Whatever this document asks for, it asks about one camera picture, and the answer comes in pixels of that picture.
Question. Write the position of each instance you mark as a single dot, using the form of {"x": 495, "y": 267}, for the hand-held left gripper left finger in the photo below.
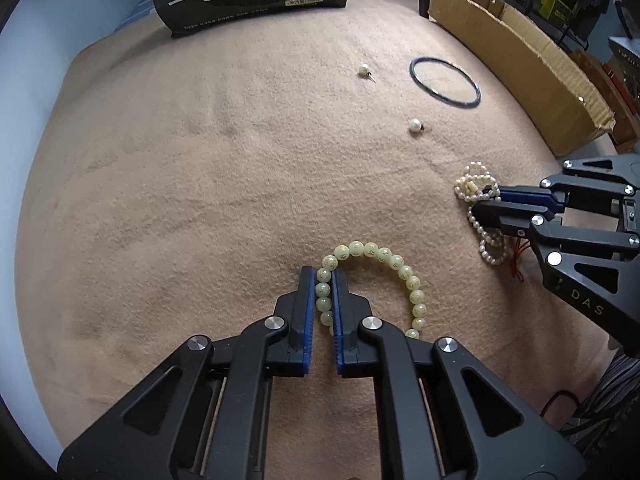
{"x": 306, "y": 310}

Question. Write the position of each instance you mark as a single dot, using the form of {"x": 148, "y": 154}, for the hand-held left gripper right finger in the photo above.
{"x": 338, "y": 310}

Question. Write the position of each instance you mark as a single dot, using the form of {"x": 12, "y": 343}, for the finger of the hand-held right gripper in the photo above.
{"x": 520, "y": 194}
{"x": 500, "y": 217}

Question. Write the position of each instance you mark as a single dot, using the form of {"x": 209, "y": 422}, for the white pearl earring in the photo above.
{"x": 415, "y": 125}
{"x": 364, "y": 69}

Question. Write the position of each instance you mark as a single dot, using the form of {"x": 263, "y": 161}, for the brown cardboard box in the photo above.
{"x": 525, "y": 45}

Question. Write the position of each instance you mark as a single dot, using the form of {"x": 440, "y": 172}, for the tan fleece blanket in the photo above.
{"x": 200, "y": 185}

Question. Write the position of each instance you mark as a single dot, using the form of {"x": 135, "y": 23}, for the dark thin bangle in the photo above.
{"x": 411, "y": 70}

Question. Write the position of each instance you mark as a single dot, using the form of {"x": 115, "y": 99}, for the yellow green box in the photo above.
{"x": 552, "y": 6}

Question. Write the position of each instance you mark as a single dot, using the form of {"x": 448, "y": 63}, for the striped grey cloth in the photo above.
{"x": 616, "y": 390}

